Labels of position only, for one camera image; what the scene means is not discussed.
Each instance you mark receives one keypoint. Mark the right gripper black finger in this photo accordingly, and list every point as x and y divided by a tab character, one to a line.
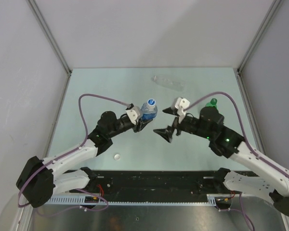
166	133
170	110

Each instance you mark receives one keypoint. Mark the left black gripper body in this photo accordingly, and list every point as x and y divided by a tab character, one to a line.
130	125

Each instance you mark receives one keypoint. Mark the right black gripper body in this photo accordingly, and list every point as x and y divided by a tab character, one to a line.
190	124

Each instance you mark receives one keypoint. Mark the clear bottle with blue label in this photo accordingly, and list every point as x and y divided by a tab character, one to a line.
148	113

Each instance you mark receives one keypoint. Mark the white bottle cap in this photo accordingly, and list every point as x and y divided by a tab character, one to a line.
117	156
151	103

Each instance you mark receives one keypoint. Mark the green plastic bottle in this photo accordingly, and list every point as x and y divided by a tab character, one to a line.
209	104

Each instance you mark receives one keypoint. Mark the green bottle cap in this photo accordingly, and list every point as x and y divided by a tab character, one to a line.
214	101

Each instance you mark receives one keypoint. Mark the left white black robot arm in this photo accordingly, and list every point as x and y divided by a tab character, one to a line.
40	179

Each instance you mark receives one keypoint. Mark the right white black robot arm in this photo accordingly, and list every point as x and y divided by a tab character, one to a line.
271	182

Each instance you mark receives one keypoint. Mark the clear unlabelled plastic bottle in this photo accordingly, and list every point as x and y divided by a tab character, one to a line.
170	82

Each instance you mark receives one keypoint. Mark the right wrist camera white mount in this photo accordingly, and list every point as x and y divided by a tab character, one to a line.
179	106

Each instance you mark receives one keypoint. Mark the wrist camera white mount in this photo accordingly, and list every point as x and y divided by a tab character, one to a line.
134	113
179	106

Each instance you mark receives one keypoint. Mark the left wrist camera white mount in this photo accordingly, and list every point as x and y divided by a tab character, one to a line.
134	113

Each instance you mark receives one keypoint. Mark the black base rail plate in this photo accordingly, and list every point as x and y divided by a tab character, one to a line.
162	183

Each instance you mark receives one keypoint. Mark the grey slotted cable duct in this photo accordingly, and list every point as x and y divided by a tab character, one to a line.
84	199

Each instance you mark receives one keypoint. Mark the right aluminium frame post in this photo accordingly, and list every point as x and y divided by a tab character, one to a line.
274	8

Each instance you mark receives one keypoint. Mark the aluminium frame post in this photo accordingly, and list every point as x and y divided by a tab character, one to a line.
48	34
274	8

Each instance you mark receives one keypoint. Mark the left aluminium frame post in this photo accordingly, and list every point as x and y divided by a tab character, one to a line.
48	34

